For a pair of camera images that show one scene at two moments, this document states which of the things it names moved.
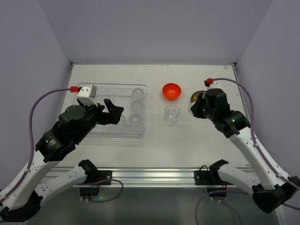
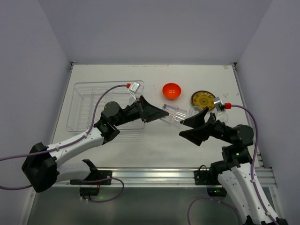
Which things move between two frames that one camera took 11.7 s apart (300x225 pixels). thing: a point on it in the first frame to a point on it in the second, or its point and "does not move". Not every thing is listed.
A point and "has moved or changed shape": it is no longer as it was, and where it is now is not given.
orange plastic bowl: [171, 91] does not move
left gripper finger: [115, 112] to [150, 112]
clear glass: [172, 113] has moved or changed shape
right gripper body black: [198, 108] to [211, 125]
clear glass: [124, 123] has moved or changed shape
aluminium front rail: [155, 176] does not move
